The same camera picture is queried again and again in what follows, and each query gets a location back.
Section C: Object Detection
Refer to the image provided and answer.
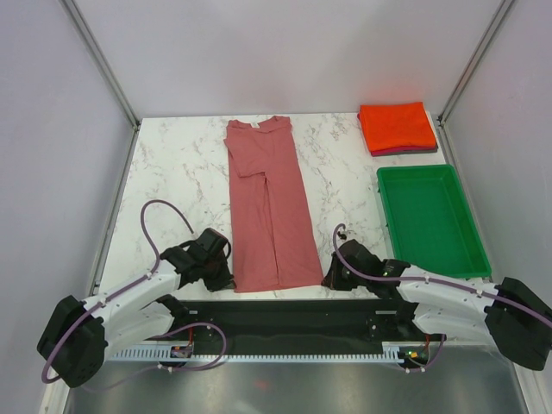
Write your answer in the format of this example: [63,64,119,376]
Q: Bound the pink t shirt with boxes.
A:
[223,116,323,292]

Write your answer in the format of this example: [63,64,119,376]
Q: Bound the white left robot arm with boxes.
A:
[37,255,235,388]

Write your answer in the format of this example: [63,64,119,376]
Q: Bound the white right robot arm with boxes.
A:
[322,252,551,371]

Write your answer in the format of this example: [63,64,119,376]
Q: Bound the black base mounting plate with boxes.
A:
[173,298,441,354]

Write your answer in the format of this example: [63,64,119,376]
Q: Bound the green plastic tray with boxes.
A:
[376,164,492,279]

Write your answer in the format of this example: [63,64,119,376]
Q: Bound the folded orange t shirt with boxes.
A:
[357,102,437,156]

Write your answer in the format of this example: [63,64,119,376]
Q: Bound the white slotted cable duct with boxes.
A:
[109,342,428,364]

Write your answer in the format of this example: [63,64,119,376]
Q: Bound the aluminium left corner post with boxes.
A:
[60,0,141,130]

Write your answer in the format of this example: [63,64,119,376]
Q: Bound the aluminium corner post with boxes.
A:
[60,0,141,130]
[436,0,518,126]

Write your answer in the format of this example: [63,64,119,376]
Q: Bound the aluminium right corner post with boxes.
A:
[436,0,518,126]

